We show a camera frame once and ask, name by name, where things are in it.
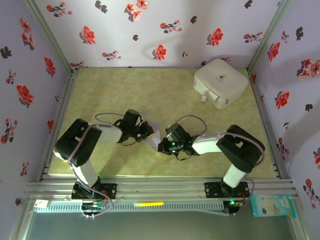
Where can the lavender paper sheet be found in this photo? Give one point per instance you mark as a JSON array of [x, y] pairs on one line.
[[156, 135]]

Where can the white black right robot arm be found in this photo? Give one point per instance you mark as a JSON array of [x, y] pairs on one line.
[[207, 145]]

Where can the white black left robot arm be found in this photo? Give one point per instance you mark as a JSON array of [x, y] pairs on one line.
[[110, 133]]

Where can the small white pink-capped bottle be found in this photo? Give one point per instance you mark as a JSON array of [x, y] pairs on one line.
[[203, 99]]

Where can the yellow label strip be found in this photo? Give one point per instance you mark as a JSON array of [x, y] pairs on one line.
[[148, 204]]

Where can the white plastic storage box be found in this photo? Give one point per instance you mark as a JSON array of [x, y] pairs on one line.
[[220, 80]]

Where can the blue wet wipes packet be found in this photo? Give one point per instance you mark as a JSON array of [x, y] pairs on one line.
[[272, 206]]

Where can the white box with red mark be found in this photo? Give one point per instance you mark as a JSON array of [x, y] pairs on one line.
[[42, 204]]

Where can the long grooved aluminium rail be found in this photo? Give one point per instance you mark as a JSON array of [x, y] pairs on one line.
[[160, 187]]

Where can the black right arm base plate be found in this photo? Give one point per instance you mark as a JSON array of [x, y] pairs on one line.
[[210, 190]]

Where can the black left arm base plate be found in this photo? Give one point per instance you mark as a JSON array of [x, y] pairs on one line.
[[112, 191]]

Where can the aluminium table edge rail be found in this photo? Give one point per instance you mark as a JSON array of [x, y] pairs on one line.
[[65, 100], [268, 125]]

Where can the aluminium corner post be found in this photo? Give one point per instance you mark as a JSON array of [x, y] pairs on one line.
[[268, 37], [51, 37]]

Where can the aluminium frame leg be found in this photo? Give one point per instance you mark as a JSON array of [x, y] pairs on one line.
[[23, 222], [300, 225]]

